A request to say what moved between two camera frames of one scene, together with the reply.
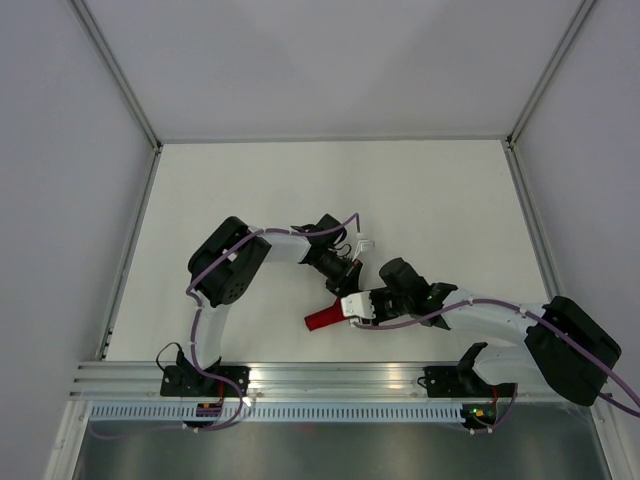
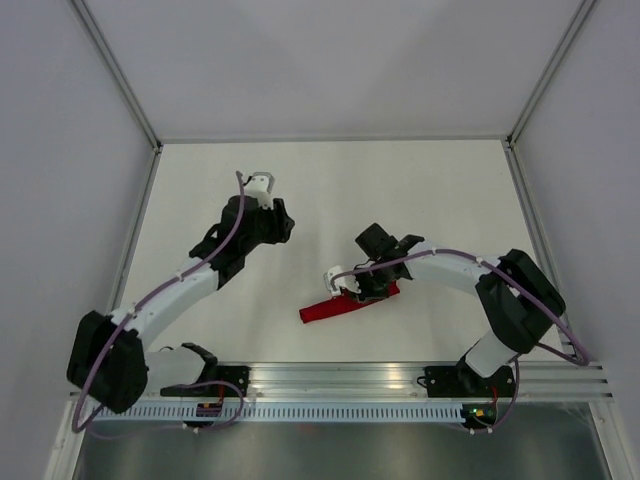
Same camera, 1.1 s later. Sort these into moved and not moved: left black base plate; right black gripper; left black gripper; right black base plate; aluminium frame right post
Moved: left black gripper; right black gripper
Not moved: left black base plate; aluminium frame right post; right black base plate
